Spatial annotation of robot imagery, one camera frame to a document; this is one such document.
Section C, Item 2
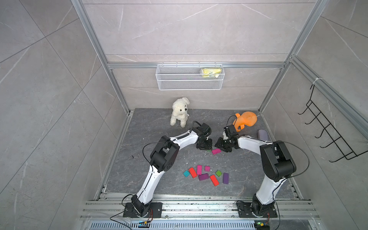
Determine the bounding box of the long magenta block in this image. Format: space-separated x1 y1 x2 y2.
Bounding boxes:
211 149 221 154

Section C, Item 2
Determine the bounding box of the red block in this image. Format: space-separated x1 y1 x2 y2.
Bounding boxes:
209 175 219 186
189 167 197 178

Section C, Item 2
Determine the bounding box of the purple block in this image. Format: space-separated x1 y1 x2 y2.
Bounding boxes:
198 173 209 181
223 173 230 185

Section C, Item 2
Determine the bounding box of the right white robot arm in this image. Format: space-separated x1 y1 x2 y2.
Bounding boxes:
215 136 297 217

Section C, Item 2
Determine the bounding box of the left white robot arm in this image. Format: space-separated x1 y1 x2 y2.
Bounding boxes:
131 123 212 217

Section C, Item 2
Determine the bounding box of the upright magenta block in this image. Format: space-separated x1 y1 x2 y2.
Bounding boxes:
196 165 202 175

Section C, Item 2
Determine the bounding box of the purple block flat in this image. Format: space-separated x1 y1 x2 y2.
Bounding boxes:
198 173 209 181

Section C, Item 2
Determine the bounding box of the orange toy watering can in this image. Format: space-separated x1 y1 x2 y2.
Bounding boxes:
233 111 257 132

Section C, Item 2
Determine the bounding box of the purple glasses case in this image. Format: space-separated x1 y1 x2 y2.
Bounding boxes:
257 129 269 141

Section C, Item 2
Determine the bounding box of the white plush dog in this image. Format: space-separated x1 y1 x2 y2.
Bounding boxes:
170 97 190 128

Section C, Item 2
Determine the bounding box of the yellow packet in basket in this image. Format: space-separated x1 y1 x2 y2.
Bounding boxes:
200 68 222 78

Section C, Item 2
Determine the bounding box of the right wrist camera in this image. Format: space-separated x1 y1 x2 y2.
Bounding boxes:
223 125 238 140

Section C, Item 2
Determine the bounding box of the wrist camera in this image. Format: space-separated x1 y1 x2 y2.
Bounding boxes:
223 125 238 140
197 123 212 137

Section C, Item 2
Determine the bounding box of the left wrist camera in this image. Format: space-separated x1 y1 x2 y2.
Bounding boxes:
197 123 212 137

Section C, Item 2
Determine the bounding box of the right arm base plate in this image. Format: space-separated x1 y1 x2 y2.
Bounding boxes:
236 201 278 218

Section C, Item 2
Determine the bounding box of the white wire mesh basket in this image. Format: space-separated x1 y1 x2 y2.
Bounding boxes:
155 63 225 91

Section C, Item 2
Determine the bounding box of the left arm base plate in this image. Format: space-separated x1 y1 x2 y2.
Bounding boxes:
123 202 163 218

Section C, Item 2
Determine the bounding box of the black wire hook rack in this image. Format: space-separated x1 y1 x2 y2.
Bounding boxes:
298 84 368 163

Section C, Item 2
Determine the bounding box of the aluminium mounting rail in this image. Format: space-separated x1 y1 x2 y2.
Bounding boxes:
77 193 324 230

